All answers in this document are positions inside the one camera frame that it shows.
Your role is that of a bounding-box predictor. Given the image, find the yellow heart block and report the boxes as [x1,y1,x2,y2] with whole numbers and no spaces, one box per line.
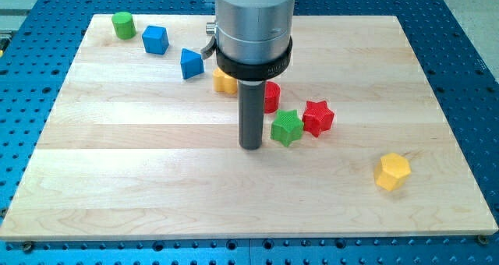
[213,68,238,94]

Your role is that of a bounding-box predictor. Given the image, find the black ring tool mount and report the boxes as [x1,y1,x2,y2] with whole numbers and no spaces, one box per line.
[215,38,292,82]

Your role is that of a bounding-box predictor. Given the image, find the green star block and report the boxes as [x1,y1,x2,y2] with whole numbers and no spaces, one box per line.
[271,109,304,147]

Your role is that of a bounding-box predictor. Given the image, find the blue cube block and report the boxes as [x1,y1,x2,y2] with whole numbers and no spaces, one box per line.
[142,26,169,55]

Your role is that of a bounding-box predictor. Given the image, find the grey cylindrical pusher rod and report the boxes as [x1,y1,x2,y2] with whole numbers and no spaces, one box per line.
[238,81,265,150]

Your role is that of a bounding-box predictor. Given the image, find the yellow hexagon block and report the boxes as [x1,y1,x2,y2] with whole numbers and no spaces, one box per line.
[373,153,411,191]

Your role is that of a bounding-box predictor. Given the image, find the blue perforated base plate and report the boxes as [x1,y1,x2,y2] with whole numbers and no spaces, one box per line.
[1,0,498,264]

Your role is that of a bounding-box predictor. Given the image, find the red cylinder block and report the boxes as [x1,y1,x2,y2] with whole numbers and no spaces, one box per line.
[264,81,281,114]

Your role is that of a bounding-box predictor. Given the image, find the blue triangle block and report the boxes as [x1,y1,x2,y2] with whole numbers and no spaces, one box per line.
[180,48,204,80]

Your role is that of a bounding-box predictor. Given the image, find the light wooden board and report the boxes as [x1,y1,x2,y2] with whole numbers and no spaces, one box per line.
[1,14,497,242]

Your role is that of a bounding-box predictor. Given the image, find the red star block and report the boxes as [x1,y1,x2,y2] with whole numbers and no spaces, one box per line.
[302,101,334,137]

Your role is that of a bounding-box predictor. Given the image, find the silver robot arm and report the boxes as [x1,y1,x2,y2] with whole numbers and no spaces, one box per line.
[201,0,295,150]

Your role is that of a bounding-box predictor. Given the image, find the green cylinder block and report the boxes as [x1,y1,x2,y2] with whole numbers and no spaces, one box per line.
[111,12,136,40]

